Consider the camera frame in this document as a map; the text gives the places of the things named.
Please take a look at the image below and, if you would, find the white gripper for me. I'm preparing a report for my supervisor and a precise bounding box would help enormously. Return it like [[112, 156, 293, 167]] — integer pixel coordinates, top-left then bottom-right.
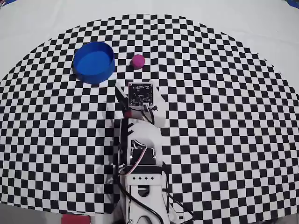
[[116, 85, 167, 128]]

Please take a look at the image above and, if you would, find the pink faceted ball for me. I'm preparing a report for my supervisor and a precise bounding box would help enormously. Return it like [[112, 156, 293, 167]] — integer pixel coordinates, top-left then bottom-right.
[[130, 54, 146, 69]]

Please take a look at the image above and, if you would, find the blue round box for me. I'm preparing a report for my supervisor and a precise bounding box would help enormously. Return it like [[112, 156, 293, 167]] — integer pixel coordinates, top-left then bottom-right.
[[72, 41, 116, 84]]

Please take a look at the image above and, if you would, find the black white checkered mat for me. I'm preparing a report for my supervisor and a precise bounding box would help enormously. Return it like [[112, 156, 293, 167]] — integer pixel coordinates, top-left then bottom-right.
[[0, 0, 299, 222]]

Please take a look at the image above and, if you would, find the red flat object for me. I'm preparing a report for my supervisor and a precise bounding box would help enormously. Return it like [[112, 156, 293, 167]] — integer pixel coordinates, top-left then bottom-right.
[[62, 214, 91, 224]]

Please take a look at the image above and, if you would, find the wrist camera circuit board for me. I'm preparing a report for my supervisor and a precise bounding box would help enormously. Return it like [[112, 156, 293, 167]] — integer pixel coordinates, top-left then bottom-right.
[[128, 81, 157, 110]]

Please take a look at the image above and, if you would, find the white red servo wire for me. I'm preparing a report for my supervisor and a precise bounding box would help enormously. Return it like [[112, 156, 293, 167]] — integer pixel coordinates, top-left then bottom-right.
[[116, 140, 148, 177]]

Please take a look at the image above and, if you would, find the black power cable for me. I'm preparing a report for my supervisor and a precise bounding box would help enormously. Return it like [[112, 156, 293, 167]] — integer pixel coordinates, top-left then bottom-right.
[[113, 163, 165, 224]]

